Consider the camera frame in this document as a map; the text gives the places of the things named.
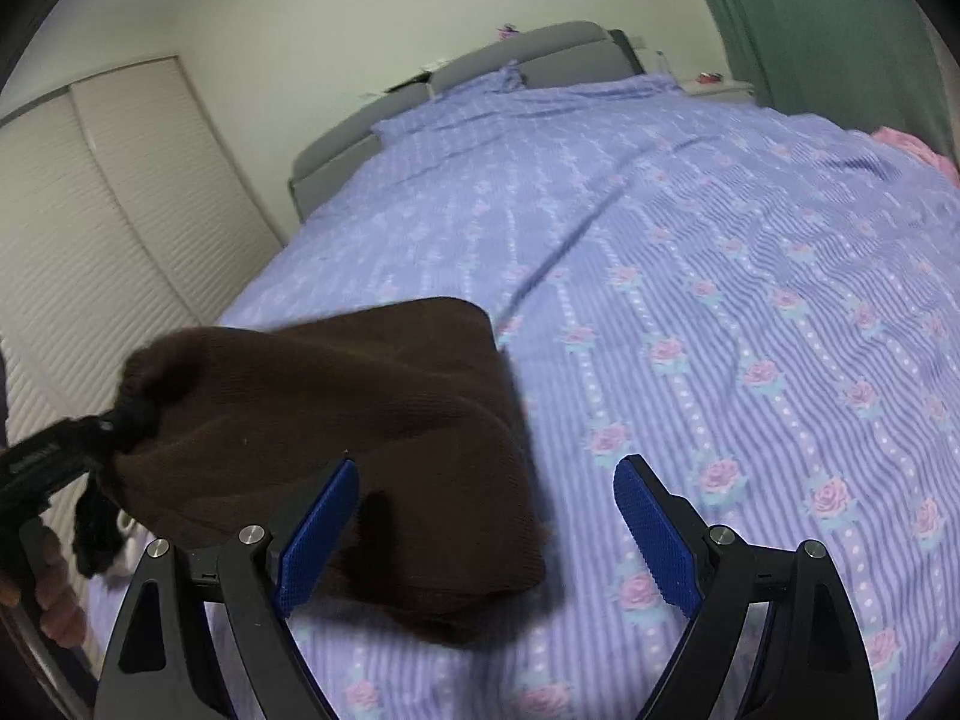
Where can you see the dark brown knit pants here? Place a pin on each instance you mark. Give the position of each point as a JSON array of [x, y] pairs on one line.
[[233, 423]]

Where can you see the lavender floral pillow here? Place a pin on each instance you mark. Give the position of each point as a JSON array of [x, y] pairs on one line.
[[440, 109]]

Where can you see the lavender floral bed sheet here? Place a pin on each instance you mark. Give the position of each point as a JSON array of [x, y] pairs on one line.
[[764, 306]]

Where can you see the person's left hand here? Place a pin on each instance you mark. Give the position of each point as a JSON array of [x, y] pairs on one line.
[[63, 619]]

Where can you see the green curtain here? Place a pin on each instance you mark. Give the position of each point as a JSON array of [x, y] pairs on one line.
[[863, 64]]

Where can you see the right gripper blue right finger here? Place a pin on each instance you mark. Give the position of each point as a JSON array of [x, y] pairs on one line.
[[811, 661]]

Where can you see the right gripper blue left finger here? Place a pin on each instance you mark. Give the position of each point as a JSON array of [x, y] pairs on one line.
[[161, 661]]

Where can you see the white sliding wardrobe doors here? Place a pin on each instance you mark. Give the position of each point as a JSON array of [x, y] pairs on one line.
[[123, 218]]

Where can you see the grey upholstered headboard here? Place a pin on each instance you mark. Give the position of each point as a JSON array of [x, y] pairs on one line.
[[566, 54]]

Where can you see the pink cloth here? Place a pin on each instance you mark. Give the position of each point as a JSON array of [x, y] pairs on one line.
[[918, 149]]

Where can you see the white nightstand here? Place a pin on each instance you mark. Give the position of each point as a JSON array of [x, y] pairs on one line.
[[727, 91]]

